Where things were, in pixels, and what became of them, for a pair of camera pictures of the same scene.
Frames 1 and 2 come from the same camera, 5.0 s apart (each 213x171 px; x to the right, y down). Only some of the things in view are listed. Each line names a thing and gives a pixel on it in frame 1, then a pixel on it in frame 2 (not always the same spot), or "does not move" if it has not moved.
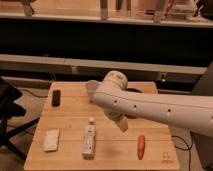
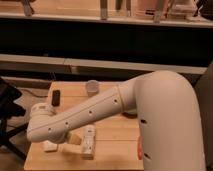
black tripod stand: [8, 110] does not move
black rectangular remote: [56, 98] does not move
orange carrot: [141, 146] does not move
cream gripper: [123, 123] to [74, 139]
